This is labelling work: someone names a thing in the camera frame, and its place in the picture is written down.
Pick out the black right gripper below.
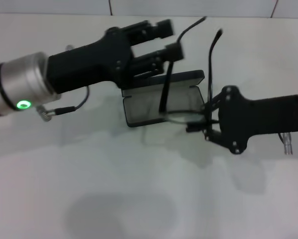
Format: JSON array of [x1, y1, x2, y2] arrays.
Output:
[[186, 86, 298, 155]]

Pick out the left wrist black plug cable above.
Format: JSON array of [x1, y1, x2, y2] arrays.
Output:
[[36, 86, 91, 121]]

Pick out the black glasses case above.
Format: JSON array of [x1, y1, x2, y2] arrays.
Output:
[[121, 69, 206, 128]]

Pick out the right wrist plug cable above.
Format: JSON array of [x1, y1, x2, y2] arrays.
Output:
[[278, 131, 294, 155]]

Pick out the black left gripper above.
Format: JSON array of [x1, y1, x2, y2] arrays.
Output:
[[48, 27, 139, 94]]

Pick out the black framed glasses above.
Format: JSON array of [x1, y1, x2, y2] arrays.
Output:
[[158, 16, 223, 125]]

